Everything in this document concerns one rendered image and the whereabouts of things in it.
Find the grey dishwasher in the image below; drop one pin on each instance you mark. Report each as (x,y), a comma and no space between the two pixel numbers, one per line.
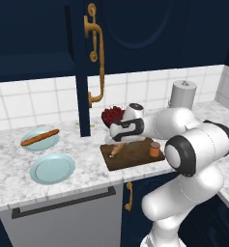
(71,225)

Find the brown baguette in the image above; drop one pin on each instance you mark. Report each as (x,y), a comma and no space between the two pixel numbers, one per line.
(38,138)

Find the brown wooden cutting board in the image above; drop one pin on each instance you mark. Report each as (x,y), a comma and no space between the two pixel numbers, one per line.
(133,156)

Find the navy corner base cabinet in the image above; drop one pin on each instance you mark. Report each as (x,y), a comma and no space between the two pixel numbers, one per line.
(222,225)

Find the orange jam jar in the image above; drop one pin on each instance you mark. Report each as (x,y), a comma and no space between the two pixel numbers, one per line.
(155,150)

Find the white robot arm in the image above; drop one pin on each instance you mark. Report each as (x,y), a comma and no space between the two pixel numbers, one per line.
(196,151)

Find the tan croissant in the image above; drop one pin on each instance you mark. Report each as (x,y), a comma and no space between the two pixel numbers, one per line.
(116,150)

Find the navy oval-panel cabinet door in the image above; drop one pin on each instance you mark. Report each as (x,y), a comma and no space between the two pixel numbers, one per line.
(151,32)

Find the grey cylindrical canister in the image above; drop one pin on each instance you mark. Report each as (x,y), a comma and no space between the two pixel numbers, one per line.
(182,95)

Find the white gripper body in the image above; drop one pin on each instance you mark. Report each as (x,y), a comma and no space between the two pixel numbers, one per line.
(132,139)

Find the navy wall cabinet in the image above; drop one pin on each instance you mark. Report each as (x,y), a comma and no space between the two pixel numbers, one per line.
(29,35)

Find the navy base cabinet door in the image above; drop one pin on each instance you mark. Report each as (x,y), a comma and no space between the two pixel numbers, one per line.
(135,225)

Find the light blue plate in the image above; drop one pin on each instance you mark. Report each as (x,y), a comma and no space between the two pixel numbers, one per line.
(52,169)
(42,143)

